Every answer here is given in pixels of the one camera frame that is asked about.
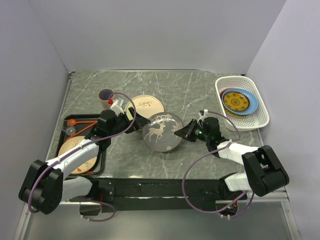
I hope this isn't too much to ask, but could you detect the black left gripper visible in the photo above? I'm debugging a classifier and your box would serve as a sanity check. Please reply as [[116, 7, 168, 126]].
[[108, 106, 150, 138]]

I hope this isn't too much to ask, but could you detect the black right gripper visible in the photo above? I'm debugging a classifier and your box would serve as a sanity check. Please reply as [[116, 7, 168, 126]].
[[175, 118, 211, 143]]

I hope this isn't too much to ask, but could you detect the clear glass plate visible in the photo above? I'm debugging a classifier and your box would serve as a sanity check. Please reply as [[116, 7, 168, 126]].
[[142, 112, 184, 153]]

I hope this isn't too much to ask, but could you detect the yellow patterned plate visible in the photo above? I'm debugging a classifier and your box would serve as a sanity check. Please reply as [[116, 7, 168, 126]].
[[222, 91, 250, 112]]

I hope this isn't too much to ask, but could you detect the blue plastic plate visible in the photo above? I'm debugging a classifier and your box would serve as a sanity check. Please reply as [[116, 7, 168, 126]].
[[221, 88, 259, 116]]

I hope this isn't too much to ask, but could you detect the woven bamboo plate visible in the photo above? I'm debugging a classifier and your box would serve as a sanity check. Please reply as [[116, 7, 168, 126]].
[[225, 109, 242, 118]]

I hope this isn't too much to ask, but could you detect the red-brown scalloped plate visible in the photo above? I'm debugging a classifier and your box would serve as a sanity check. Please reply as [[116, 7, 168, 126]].
[[219, 88, 231, 99]]

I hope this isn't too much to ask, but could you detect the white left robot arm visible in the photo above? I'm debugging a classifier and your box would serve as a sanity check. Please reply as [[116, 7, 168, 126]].
[[18, 107, 151, 215]]

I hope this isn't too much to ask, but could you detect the white perforated plastic bin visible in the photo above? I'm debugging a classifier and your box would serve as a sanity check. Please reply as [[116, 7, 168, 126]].
[[215, 75, 270, 132]]

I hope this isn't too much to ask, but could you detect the pink ceramic mug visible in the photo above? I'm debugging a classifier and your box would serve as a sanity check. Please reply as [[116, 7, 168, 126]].
[[98, 88, 114, 110]]

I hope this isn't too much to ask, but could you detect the black plastic tray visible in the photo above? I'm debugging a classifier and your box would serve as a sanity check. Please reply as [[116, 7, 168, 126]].
[[55, 114, 106, 179]]

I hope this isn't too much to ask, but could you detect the orange plastic chopsticks tool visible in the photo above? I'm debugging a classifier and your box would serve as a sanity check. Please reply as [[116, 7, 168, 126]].
[[66, 119, 97, 140]]

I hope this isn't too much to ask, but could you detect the clear glass small object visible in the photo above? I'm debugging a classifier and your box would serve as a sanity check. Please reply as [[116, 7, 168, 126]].
[[62, 125, 76, 136]]

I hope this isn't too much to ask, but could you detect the cream painted plate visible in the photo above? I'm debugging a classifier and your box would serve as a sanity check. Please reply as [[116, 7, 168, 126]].
[[57, 136, 98, 175]]

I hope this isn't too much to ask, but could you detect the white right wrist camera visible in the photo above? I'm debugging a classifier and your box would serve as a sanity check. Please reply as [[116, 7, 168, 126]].
[[197, 109, 209, 122]]

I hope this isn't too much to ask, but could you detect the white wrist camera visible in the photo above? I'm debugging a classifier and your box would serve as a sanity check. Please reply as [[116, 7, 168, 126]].
[[108, 98, 125, 116], [197, 109, 209, 122]]

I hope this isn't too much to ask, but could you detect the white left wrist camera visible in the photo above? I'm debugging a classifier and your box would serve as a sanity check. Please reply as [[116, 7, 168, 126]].
[[108, 98, 125, 116]]

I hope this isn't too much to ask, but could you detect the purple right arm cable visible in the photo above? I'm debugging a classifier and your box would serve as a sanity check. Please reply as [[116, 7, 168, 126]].
[[181, 109, 255, 219]]

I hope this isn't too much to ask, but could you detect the black table front frame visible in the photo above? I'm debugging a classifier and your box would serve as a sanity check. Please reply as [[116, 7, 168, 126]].
[[85, 178, 241, 211]]

